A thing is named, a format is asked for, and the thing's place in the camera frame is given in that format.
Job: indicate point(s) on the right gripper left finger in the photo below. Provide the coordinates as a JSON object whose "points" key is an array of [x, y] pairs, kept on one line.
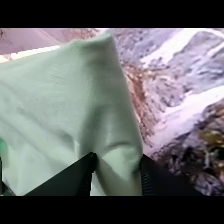
{"points": [[70, 180]]}

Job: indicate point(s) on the light green T-shirt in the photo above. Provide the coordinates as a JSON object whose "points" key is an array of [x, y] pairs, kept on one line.
{"points": [[66, 110]]}

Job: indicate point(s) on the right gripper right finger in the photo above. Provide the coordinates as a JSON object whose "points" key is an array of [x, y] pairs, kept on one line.
{"points": [[163, 181]]}

